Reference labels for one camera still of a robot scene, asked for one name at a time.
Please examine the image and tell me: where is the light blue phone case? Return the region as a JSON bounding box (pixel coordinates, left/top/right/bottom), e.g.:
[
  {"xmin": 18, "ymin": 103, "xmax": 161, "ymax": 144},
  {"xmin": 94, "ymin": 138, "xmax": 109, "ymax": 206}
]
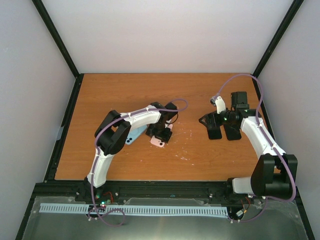
[{"xmin": 125, "ymin": 125, "xmax": 147, "ymax": 145}]

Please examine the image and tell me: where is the metal base plate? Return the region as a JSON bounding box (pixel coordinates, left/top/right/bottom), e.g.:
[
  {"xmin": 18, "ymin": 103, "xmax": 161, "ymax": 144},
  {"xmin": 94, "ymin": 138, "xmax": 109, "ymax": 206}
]
[{"xmin": 20, "ymin": 197, "xmax": 309, "ymax": 240}]

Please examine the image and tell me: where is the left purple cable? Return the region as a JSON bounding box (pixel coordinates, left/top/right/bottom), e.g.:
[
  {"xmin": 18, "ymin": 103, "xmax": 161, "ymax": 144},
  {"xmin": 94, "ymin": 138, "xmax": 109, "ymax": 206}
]
[{"xmin": 87, "ymin": 98, "xmax": 189, "ymax": 227}]

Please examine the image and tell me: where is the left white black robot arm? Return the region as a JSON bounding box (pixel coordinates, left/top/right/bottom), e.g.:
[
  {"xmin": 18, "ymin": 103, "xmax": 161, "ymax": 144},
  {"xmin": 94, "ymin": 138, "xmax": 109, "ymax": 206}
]
[{"xmin": 84, "ymin": 102, "xmax": 179, "ymax": 202}]

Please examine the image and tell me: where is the black smartphone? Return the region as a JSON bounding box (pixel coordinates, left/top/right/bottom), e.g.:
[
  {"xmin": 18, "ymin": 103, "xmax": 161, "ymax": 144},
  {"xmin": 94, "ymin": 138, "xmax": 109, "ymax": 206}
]
[{"xmin": 207, "ymin": 126, "xmax": 222, "ymax": 140}]

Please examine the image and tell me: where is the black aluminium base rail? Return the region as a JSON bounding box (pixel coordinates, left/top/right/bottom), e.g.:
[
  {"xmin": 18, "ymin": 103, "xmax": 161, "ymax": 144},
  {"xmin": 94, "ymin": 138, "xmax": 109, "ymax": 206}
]
[{"xmin": 33, "ymin": 180, "xmax": 300, "ymax": 206}]

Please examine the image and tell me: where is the right black frame post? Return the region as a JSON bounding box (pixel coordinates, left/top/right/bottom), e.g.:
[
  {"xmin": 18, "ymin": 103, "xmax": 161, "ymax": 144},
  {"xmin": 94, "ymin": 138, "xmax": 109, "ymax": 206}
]
[{"xmin": 252, "ymin": 0, "xmax": 304, "ymax": 78}]

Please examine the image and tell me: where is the left black frame post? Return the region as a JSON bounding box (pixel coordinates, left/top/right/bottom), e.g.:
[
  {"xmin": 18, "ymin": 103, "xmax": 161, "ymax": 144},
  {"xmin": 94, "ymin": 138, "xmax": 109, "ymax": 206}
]
[{"xmin": 32, "ymin": 0, "xmax": 80, "ymax": 79}]

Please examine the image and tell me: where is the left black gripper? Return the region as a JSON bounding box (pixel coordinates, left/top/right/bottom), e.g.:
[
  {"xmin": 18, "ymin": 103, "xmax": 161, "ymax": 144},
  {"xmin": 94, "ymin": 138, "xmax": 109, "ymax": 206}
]
[{"xmin": 145, "ymin": 122, "xmax": 172, "ymax": 144}]

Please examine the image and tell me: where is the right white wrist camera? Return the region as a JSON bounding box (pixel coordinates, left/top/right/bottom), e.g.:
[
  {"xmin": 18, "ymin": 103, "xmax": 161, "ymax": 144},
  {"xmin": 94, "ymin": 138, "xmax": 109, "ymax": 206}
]
[{"xmin": 210, "ymin": 96, "xmax": 226, "ymax": 114}]

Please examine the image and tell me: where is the purple cable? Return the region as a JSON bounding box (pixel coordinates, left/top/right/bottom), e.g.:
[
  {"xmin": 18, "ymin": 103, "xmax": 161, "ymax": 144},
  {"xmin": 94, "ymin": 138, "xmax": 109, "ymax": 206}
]
[
  {"xmin": 214, "ymin": 73, "xmax": 298, "ymax": 223},
  {"xmin": 87, "ymin": 98, "xmax": 189, "ymax": 227}
]

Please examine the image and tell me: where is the black phone case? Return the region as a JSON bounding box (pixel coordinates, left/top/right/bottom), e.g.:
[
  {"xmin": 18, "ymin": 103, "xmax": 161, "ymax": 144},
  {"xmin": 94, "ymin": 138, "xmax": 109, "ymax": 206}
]
[{"xmin": 223, "ymin": 124, "xmax": 242, "ymax": 141}]

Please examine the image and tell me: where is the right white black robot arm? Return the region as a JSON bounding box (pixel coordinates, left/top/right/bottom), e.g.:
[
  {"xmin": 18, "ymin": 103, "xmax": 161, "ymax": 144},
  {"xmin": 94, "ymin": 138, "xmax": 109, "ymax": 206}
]
[{"xmin": 198, "ymin": 91, "xmax": 298, "ymax": 202}]

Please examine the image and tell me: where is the black frame post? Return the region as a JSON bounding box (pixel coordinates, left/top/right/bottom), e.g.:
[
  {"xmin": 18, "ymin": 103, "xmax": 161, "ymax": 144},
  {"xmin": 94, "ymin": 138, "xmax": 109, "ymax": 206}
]
[
  {"xmin": 252, "ymin": 0, "xmax": 304, "ymax": 78},
  {"xmin": 32, "ymin": 0, "xmax": 80, "ymax": 79}
]

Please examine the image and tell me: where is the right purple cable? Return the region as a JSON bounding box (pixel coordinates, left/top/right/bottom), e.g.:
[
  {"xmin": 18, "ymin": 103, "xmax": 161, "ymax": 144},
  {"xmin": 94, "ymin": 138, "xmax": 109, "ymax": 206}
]
[{"xmin": 214, "ymin": 73, "xmax": 298, "ymax": 223}]

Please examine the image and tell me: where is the light blue slotted cable duct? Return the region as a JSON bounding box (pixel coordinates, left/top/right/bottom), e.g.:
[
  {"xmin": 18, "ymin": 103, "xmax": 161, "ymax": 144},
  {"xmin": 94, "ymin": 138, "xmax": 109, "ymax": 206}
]
[{"xmin": 39, "ymin": 203, "xmax": 228, "ymax": 218}]

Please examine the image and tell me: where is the pink phone case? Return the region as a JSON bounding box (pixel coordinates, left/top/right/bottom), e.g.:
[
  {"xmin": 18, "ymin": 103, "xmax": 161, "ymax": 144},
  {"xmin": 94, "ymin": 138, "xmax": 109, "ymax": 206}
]
[{"xmin": 150, "ymin": 124, "xmax": 173, "ymax": 148}]

